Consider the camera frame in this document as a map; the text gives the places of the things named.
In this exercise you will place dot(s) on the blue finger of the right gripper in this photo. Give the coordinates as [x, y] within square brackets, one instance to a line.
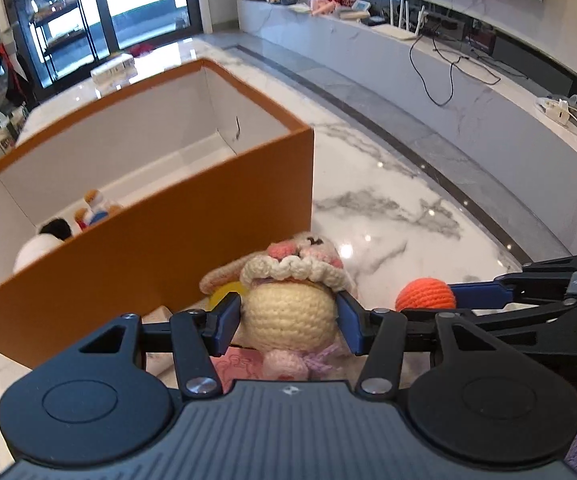
[481, 295]

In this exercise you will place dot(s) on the orange crochet ball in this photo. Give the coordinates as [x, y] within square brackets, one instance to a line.
[426, 293]

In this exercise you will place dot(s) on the pink leather card wallet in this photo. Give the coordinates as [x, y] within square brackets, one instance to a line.
[238, 364]

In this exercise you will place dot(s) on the white wifi router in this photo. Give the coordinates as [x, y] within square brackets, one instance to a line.
[403, 23]

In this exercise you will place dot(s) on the white small box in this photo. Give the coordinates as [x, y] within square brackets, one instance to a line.
[119, 67]

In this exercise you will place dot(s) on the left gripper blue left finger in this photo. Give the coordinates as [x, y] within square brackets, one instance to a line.
[197, 336]

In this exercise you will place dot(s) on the brown bear plush toy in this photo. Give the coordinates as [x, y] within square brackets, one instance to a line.
[97, 208]

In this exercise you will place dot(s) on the cream crochet bunny doll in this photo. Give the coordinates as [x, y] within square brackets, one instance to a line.
[289, 313]

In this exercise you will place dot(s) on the white power strip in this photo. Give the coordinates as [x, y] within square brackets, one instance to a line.
[561, 111]

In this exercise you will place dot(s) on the orange cardboard storage box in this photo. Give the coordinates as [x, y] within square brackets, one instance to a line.
[205, 167]

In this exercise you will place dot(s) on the white marble tv console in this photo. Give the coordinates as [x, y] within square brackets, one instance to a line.
[489, 117]

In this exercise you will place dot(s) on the white pink panda plush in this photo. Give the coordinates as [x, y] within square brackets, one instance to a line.
[51, 235]

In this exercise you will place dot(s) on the black metal shelf rack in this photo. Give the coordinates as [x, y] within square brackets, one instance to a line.
[51, 44]

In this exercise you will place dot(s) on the yellow crochet ball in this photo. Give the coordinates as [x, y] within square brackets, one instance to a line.
[224, 290]

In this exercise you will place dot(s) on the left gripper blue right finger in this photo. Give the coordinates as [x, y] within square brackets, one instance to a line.
[379, 335]

